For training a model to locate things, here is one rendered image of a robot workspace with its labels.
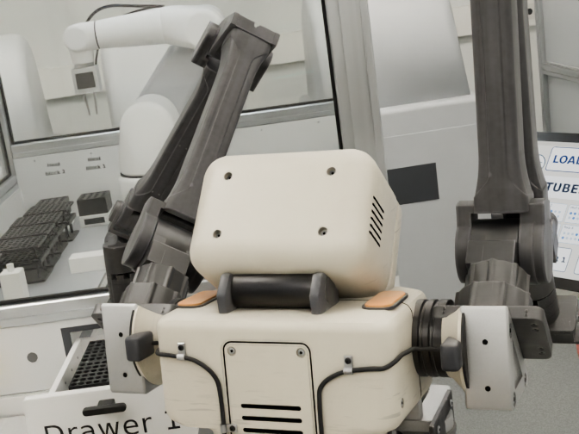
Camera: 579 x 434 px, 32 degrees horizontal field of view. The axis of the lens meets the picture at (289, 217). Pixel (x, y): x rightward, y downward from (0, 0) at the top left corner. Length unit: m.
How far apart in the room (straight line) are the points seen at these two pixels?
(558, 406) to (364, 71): 1.90
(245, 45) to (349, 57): 0.50
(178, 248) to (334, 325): 0.35
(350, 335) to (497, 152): 0.28
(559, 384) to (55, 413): 2.30
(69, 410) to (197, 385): 0.70
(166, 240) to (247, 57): 0.31
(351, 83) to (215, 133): 0.60
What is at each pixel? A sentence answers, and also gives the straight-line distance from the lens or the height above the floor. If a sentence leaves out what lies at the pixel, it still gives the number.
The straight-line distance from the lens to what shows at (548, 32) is 4.07.
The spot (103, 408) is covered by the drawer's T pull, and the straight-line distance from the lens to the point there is 1.75.
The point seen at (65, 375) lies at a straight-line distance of 1.98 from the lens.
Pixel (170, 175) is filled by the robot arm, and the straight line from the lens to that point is 1.68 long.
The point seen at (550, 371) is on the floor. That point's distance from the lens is 3.83.
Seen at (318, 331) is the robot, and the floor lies 1.23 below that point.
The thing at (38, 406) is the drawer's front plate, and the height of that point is 0.91.
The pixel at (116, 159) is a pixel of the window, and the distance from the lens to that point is 2.01.
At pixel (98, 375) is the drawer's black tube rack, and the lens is 1.91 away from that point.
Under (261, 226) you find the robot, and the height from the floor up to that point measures 1.32.
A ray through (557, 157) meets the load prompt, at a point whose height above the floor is 1.16.
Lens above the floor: 1.61
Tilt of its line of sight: 15 degrees down
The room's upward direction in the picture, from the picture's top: 8 degrees counter-clockwise
